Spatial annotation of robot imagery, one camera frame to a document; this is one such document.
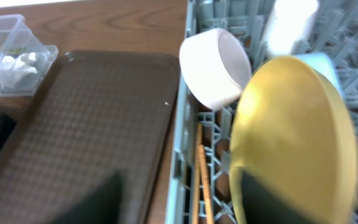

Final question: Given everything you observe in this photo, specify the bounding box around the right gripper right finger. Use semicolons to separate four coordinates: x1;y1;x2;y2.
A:
240;170;316;224

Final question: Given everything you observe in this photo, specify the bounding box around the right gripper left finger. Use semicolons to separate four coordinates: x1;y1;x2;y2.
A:
50;172;124;224

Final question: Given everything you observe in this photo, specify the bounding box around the wooden chopstick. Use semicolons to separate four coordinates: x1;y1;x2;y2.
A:
191;123;202;224
198;144;214;224

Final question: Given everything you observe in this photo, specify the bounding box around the yellow plate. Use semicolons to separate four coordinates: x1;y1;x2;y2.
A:
229;57;358;223

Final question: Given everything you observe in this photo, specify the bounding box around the pink white bowl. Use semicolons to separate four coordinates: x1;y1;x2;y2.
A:
179;28;252;110

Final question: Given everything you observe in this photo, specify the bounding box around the light blue bowl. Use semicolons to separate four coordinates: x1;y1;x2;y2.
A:
295;52;344;98

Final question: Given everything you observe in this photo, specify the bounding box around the pale green cup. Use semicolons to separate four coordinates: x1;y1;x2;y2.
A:
261;0;319;58

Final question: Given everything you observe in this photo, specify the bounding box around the grey dishwasher rack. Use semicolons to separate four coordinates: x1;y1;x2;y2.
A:
165;0;358;223

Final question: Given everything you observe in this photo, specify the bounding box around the brown serving tray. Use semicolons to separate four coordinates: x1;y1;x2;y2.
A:
0;51;180;223

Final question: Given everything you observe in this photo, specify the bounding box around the crumpled white tissue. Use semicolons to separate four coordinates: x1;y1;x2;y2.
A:
0;52;39;88

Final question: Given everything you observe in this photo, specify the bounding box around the clear plastic bin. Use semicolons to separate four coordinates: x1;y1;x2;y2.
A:
0;14;58;97

